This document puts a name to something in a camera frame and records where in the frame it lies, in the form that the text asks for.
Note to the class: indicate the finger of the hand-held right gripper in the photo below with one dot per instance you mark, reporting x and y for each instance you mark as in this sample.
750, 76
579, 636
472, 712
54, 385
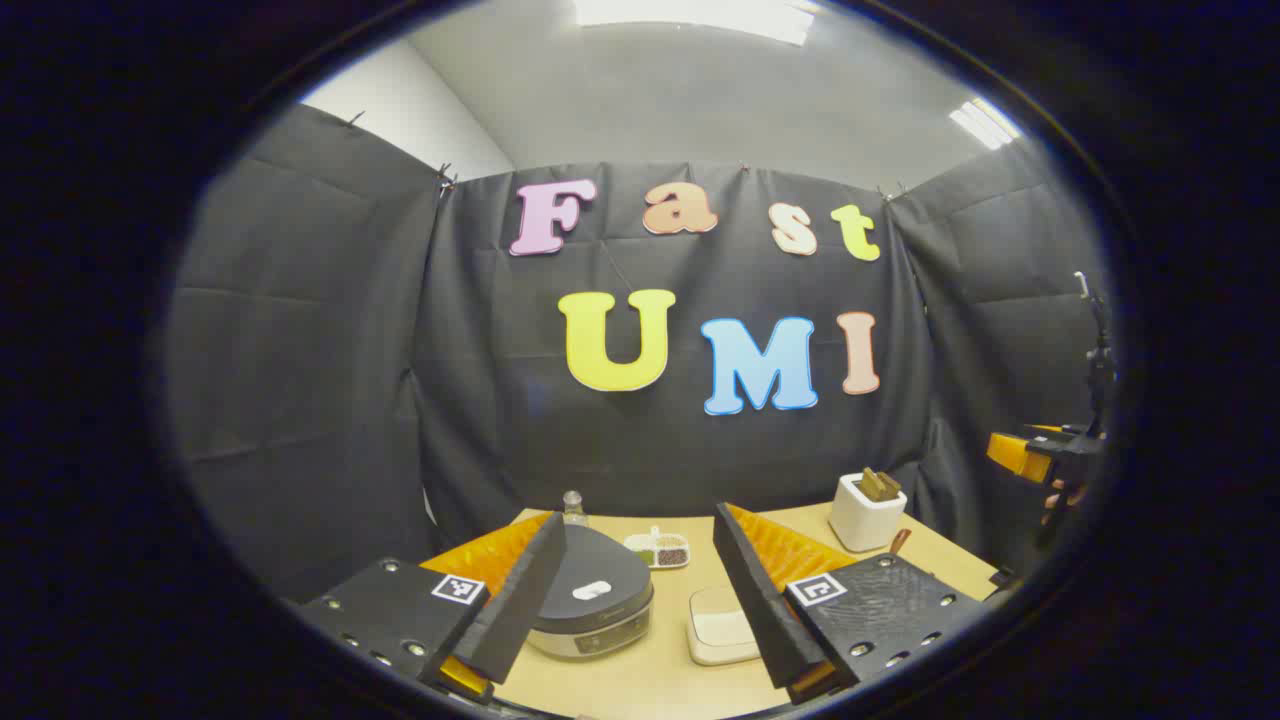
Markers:
1020, 452

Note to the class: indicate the grey rice cooker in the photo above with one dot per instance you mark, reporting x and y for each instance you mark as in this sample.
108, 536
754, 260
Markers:
600, 580

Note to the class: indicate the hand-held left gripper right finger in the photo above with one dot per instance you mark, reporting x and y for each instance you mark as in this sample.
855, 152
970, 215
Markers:
760, 600

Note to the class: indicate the white toaster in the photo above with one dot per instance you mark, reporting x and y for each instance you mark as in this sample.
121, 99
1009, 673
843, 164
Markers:
862, 520

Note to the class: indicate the small glass bottle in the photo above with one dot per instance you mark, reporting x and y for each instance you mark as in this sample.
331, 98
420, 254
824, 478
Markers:
574, 508

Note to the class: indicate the brown toast slice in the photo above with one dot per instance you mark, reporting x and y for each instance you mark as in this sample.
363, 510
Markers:
892, 485
872, 485

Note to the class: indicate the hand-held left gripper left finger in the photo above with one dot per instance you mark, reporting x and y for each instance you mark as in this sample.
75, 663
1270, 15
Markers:
520, 610

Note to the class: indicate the white divided bean dish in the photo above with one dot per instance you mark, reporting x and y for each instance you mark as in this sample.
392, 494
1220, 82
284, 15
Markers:
660, 550

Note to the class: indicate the black backdrop cloth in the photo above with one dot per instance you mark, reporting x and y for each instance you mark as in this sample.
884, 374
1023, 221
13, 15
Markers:
400, 380

